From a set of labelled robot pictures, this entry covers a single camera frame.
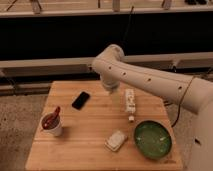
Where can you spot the wooden table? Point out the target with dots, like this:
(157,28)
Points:
(81,147)

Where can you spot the green ceramic bowl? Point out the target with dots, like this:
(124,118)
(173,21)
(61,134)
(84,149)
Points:
(152,139)

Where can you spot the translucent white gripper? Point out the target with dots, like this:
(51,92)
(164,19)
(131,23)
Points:
(115,99)

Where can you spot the red spoon in cup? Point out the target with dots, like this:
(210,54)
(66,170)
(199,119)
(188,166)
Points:
(51,118)

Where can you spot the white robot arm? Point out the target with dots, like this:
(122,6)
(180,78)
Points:
(192,93)

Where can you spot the white paper cup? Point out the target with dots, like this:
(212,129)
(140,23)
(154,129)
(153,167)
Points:
(55,128)

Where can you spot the black smartphone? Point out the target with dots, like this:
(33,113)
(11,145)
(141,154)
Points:
(80,100)

